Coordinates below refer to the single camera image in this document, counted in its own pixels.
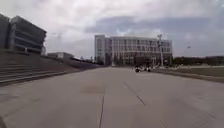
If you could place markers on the dark tiered building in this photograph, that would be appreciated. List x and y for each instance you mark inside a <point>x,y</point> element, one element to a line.
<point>25,35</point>

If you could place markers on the lamp pole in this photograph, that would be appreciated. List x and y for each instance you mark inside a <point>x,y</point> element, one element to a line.
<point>161,50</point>

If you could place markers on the wide grey stone steps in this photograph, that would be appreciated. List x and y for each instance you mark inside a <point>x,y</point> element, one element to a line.
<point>26,68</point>

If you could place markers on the grass strip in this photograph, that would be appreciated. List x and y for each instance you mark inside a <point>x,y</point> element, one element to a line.
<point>196,72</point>

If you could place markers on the low grey building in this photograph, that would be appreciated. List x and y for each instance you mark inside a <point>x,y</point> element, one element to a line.
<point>60,55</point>

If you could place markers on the large white building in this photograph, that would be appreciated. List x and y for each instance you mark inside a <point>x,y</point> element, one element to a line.
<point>133,50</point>

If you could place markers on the grey paved plaza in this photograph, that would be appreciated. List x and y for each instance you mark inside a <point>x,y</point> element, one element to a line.
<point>113,100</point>

